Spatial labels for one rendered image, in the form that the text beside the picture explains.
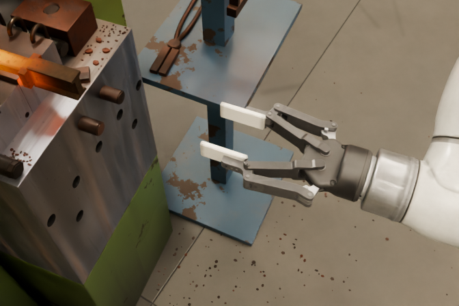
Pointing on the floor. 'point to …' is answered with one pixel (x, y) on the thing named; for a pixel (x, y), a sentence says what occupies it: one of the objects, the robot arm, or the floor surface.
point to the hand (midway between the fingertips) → (229, 134)
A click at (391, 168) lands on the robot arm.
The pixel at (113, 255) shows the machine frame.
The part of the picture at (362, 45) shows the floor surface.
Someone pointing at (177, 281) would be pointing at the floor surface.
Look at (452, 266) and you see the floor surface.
